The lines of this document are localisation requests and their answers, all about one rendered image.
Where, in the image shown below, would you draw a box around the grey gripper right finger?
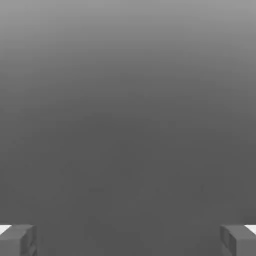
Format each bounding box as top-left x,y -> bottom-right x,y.
219,223 -> 256,256

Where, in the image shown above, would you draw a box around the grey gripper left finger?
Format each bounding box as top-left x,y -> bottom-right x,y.
0,223 -> 38,256

